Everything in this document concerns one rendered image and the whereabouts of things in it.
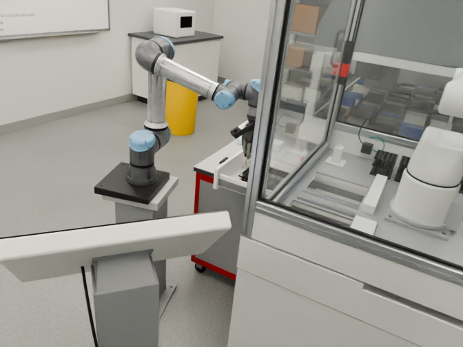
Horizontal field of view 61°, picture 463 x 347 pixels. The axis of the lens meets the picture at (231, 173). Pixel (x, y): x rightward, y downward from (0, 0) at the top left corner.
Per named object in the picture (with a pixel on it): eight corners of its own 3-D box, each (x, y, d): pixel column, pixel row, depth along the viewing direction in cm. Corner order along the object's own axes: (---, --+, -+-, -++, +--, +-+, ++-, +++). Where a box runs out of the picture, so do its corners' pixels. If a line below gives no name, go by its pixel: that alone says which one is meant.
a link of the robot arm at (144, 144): (124, 162, 185) (123, 135, 178) (138, 151, 196) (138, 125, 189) (147, 168, 182) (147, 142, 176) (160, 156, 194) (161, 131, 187)
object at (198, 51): (129, 100, 549) (127, 6, 494) (182, 87, 638) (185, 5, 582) (169, 113, 517) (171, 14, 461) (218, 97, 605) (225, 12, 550)
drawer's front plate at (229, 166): (212, 188, 186) (214, 168, 181) (240, 167, 209) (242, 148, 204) (215, 190, 185) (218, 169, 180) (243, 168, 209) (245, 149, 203)
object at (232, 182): (218, 186, 186) (219, 174, 183) (242, 166, 206) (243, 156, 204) (297, 213, 171) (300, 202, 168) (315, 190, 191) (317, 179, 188)
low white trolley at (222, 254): (187, 272, 253) (193, 166, 218) (233, 226, 303) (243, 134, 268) (270, 310, 231) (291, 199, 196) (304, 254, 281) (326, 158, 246)
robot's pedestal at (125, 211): (106, 310, 219) (98, 192, 184) (131, 275, 245) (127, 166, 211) (157, 323, 214) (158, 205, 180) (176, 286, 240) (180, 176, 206)
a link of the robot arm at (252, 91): (251, 76, 172) (270, 80, 170) (248, 101, 177) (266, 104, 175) (247, 80, 165) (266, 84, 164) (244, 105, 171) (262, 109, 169)
